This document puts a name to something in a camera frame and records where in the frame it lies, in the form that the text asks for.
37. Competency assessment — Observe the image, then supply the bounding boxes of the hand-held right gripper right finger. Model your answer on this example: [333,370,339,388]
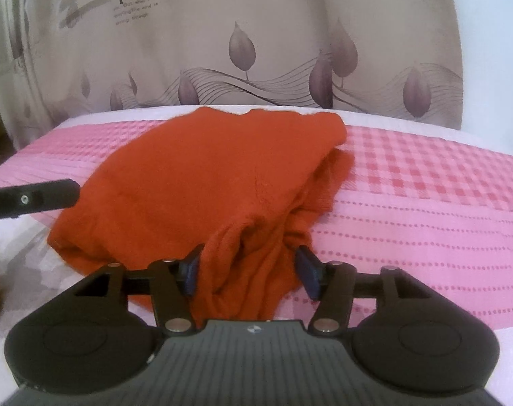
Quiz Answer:
[294,245,445,337]

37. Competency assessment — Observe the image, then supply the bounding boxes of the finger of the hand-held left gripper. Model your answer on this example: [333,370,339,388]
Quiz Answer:
[0,179,81,221]

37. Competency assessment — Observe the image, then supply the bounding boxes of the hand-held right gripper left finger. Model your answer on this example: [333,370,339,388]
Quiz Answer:
[62,243,206,336]

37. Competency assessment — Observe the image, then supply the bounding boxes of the orange knit garment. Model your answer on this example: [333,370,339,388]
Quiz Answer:
[47,107,354,326]

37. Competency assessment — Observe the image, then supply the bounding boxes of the pink checked blanket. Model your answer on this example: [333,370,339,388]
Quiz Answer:
[0,116,513,331]

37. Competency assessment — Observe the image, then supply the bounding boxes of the beige leaf print curtain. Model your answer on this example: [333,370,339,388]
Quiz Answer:
[0,0,465,150]

